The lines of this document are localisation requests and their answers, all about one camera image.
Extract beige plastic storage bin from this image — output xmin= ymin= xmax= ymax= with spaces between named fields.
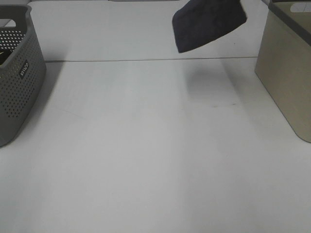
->
xmin=255 ymin=0 xmax=311 ymax=142

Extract grey perforated plastic basket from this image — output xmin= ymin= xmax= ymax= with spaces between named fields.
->
xmin=0 ymin=5 xmax=46 ymax=146

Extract dark grey towel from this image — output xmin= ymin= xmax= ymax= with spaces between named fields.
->
xmin=172 ymin=0 xmax=247 ymax=53

